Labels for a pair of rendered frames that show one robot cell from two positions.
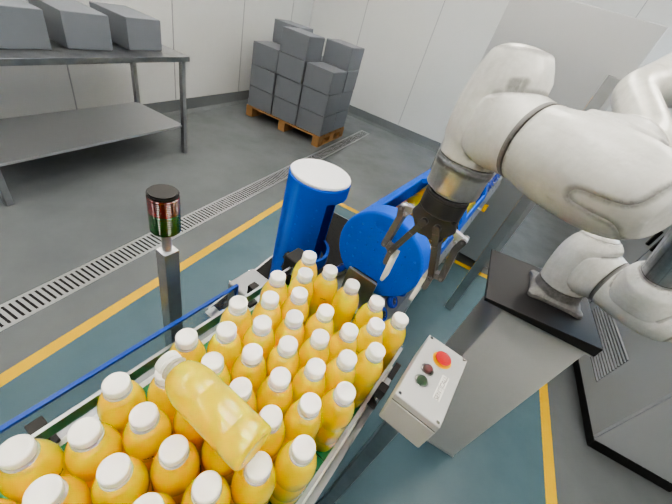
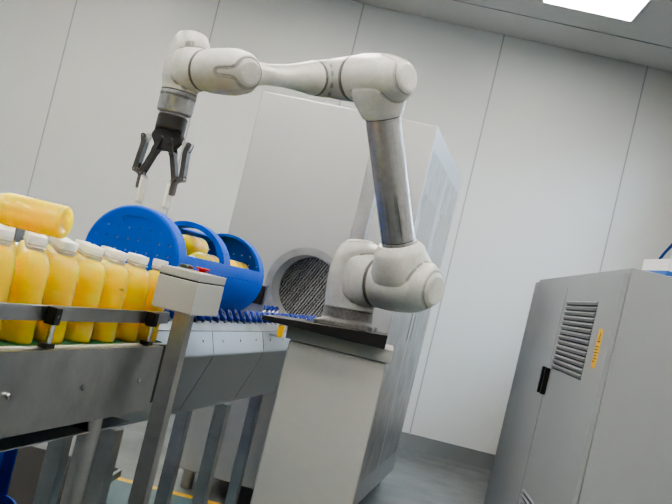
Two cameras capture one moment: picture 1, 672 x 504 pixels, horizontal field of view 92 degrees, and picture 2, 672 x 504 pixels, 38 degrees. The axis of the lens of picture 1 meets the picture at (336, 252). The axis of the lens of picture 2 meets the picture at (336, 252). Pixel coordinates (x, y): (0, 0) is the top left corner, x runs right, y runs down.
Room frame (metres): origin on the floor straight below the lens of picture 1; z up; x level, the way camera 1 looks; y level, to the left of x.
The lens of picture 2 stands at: (-1.97, -0.13, 1.15)
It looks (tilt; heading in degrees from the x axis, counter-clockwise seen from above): 2 degrees up; 349
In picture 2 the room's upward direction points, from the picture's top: 14 degrees clockwise
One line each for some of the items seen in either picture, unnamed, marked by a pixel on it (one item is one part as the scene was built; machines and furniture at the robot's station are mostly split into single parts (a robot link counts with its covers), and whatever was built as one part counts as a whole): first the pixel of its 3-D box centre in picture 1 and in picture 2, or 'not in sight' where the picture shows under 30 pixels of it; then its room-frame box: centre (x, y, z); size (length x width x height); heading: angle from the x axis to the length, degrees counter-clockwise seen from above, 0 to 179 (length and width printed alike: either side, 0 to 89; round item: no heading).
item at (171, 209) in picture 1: (163, 203); not in sight; (0.54, 0.38, 1.23); 0.06 x 0.06 x 0.04
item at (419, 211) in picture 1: (437, 214); (169, 133); (0.52, -0.15, 1.42); 0.08 x 0.07 x 0.09; 67
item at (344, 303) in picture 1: (341, 310); not in sight; (0.63, -0.07, 0.99); 0.07 x 0.07 x 0.19
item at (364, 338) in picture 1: (362, 350); not in sight; (0.52, -0.15, 0.99); 0.07 x 0.07 x 0.19
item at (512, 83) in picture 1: (502, 111); (190, 62); (0.51, -0.15, 1.60); 0.13 x 0.11 x 0.16; 38
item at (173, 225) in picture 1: (165, 220); not in sight; (0.54, 0.38, 1.18); 0.06 x 0.06 x 0.05
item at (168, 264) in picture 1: (176, 371); not in sight; (0.54, 0.38, 0.55); 0.04 x 0.04 x 1.10; 67
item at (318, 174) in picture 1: (321, 174); not in sight; (1.34, 0.18, 1.03); 0.28 x 0.28 x 0.01
